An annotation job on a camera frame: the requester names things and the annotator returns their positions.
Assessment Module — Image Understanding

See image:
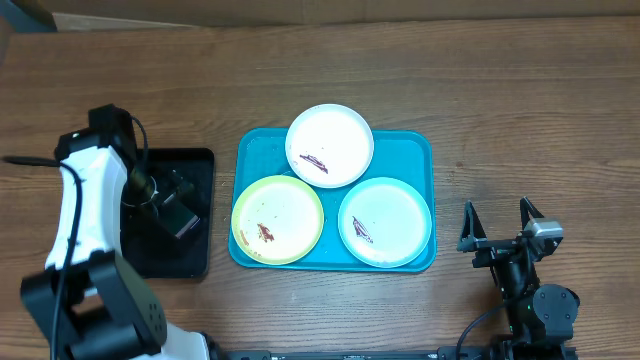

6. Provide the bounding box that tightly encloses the dark object top left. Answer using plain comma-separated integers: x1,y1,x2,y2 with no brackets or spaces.
1,0,57,33

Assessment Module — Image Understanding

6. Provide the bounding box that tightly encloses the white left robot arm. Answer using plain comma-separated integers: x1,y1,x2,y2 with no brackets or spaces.
11,132,211,359

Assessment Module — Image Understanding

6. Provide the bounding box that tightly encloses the teal serving tray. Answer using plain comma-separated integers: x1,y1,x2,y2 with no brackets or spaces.
232,128,435,272

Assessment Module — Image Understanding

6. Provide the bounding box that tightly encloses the light blue plate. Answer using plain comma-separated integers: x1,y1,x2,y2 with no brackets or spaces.
337,177,434,269

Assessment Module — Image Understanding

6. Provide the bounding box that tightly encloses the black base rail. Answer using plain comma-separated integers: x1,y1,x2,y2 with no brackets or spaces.
220,346,488,360

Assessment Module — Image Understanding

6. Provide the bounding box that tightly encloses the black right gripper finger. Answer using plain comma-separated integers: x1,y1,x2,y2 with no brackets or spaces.
459,201,486,250
519,196,544,229

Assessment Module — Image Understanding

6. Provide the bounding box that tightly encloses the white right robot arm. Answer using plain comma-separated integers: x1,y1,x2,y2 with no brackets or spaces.
453,197,580,359

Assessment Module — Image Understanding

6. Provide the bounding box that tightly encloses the yellow green plate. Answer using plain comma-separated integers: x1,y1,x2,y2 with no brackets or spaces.
231,175,325,266

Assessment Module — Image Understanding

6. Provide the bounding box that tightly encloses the white plate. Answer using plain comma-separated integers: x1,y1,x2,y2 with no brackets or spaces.
285,104,374,188

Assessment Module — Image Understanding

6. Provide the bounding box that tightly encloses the green pink sponge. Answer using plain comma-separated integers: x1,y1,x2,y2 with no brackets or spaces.
159,199,200,239

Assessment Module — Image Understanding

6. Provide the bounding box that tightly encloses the black water tray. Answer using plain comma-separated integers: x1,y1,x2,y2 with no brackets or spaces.
121,148,215,279

